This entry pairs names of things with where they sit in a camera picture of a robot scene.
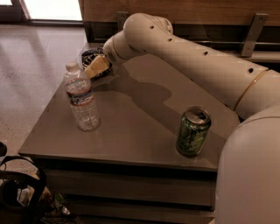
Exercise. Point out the dark blue chip bag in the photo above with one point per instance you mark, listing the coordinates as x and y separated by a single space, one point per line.
89 55

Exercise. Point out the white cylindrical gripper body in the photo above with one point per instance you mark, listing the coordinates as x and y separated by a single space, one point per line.
109 52

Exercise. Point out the green soda can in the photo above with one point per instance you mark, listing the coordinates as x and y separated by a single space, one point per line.
195 123

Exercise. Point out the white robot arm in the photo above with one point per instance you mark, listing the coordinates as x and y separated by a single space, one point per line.
248 181

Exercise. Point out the clear plastic water bottle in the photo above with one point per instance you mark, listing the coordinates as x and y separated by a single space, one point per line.
78 88

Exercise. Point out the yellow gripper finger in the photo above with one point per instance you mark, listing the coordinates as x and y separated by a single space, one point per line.
97 66

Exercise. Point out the left metal bracket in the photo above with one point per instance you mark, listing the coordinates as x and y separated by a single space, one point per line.
121 18

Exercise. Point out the metal bracket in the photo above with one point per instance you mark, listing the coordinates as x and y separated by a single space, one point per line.
121 18
253 33

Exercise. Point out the wooden wall panel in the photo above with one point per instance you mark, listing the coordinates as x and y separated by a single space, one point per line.
193 12

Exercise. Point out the right metal bracket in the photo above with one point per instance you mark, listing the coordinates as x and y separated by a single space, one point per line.
253 33

